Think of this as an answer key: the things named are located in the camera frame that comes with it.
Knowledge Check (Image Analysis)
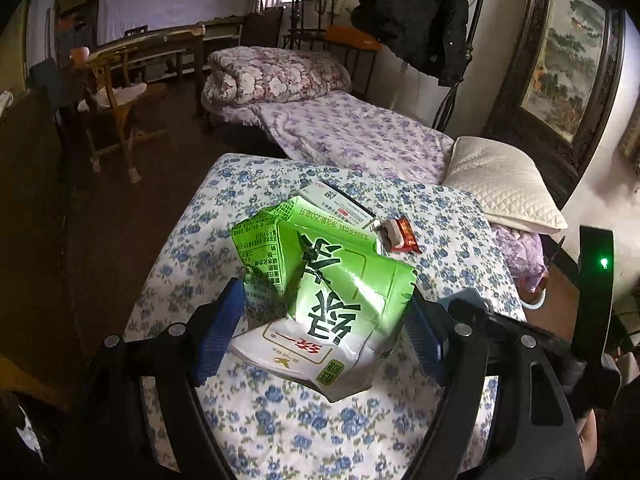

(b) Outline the black metal chair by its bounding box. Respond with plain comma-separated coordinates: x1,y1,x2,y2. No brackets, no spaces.
282,0,338,51

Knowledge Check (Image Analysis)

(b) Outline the folded floral quilt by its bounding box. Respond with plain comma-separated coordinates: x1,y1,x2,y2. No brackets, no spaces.
201,46,352,121

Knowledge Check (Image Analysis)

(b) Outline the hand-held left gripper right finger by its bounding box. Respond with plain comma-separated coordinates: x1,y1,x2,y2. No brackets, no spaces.
404,297,586,480

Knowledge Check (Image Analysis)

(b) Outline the white medicine box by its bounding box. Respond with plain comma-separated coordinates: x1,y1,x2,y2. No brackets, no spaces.
300,180,381,233

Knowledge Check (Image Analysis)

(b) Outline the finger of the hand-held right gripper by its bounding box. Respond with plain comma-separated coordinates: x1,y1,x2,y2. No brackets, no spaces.
447,287,581,361

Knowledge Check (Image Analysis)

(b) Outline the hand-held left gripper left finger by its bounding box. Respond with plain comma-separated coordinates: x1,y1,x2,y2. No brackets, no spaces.
65,277,246,480

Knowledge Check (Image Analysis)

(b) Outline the small red snack wrapper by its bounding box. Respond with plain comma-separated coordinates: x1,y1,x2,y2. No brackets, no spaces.
377,216,423,254

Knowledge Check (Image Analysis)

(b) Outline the framed landscape painting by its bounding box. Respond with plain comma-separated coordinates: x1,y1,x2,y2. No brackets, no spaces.
482,0,628,206

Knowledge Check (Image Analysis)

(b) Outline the black jacket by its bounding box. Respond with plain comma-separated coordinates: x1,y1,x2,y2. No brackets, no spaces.
351,0,470,87

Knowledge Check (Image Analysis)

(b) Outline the white round bowl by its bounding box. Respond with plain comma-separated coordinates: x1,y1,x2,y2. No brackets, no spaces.
520,285,546,311

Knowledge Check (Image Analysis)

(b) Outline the wooden desk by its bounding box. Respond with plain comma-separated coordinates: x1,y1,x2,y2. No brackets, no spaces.
87,27,206,91

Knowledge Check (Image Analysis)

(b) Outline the green drink carton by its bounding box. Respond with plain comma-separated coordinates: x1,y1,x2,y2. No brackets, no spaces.
230,196,418,403

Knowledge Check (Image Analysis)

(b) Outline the orange seat stool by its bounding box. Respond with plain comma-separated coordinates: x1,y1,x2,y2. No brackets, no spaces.
325,25,386,101

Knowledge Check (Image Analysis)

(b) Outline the blue floral bedsheet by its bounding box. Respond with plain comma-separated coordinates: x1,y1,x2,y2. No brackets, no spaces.
122,152,526,480

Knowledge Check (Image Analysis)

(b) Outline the wooden chair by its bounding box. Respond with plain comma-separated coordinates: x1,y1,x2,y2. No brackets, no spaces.
75,47,168,183

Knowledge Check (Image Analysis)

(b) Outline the white quilted pillow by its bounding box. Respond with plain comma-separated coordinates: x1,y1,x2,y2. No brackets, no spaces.
442,136,569,236

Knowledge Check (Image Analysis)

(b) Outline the white chair cushion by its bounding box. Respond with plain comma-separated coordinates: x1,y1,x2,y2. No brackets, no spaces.
77,82,148,111

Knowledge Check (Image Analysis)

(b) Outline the black coat stand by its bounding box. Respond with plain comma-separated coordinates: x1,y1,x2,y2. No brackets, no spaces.
432,0,493,133

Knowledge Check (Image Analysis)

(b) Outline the purple floral bedsheet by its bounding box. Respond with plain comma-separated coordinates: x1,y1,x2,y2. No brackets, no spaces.
220,91,546,291

